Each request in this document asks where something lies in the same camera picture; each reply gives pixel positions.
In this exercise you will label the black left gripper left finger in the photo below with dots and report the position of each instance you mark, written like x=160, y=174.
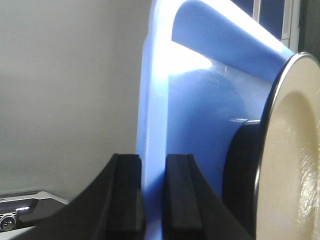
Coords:
x=110, y=208

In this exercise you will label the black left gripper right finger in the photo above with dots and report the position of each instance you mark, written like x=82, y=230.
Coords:
x=193, y=211

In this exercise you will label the beige plate with black rim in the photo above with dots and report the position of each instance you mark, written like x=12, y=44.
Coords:
x=271, y=179

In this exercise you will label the blue plastic tray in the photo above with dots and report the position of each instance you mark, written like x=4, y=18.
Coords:
x=207, y=68

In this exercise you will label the grey device with light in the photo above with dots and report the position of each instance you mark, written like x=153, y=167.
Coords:
x=26, y=209

